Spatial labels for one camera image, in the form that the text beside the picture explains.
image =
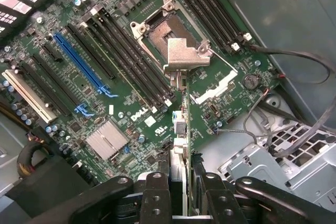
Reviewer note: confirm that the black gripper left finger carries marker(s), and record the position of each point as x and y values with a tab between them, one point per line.
155	200

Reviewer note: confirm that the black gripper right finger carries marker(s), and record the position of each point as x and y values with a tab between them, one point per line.
223	203

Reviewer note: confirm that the silver drive cage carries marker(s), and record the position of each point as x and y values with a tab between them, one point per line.
262	166

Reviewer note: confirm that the silver chipset heatsink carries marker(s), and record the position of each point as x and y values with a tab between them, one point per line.
107	138

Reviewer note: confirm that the green motherboard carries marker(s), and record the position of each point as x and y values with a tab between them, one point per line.
223	95

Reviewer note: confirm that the black plastic shroud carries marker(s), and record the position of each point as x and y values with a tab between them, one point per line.
47	182

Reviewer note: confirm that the coin cell battery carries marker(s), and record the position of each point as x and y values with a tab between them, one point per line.
251	81

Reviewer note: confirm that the grey power supply unit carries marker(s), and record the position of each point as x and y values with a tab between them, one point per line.
9	142

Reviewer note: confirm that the white expansion slot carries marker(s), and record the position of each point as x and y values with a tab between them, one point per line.
29	95

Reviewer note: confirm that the CPU socket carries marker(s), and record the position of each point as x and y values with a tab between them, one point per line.
162	27

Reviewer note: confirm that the open PC case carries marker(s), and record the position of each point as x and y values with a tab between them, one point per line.
275	24

